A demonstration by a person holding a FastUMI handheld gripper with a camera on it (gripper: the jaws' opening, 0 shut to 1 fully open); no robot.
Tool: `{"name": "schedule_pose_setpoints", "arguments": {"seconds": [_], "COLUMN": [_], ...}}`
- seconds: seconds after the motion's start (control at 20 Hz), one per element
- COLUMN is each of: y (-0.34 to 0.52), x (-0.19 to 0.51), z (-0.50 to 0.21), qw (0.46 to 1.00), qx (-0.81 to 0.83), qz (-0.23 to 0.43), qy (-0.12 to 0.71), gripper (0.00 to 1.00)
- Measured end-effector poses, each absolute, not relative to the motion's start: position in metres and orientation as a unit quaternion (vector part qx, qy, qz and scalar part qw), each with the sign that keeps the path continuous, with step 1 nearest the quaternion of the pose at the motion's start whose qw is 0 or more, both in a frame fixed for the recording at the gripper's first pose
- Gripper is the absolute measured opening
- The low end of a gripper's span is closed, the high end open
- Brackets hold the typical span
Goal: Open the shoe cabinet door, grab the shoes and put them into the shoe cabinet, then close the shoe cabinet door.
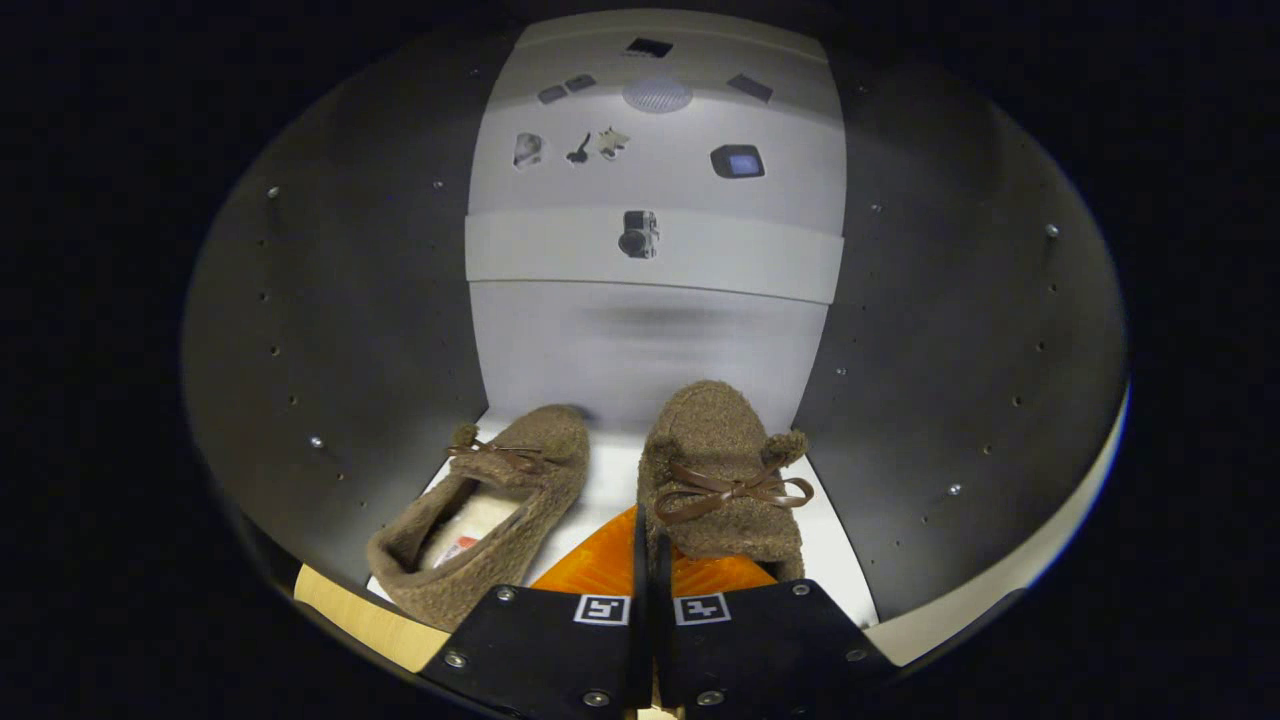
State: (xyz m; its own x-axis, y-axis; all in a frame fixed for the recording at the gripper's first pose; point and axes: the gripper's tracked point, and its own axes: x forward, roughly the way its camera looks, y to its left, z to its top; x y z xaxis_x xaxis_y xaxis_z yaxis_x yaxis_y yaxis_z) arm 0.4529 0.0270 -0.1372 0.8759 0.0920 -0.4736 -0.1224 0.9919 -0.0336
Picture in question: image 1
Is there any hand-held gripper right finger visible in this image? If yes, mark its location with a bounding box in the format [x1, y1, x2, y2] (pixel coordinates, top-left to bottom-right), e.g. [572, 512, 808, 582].
[652, 530, 896, 716]

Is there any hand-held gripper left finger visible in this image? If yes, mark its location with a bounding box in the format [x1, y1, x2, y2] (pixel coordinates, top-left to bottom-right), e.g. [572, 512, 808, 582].
[420, 505, 653, 716]

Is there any brown fuzzy shoe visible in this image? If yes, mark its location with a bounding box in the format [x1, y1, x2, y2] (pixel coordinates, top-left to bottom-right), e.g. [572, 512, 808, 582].
[367, 403, 593, 633]
[638, 379, 816, 583]

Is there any dark grey shoe cabinet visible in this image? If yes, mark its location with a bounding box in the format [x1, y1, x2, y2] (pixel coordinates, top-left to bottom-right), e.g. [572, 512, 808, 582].
[180, 10, 1131, 661]

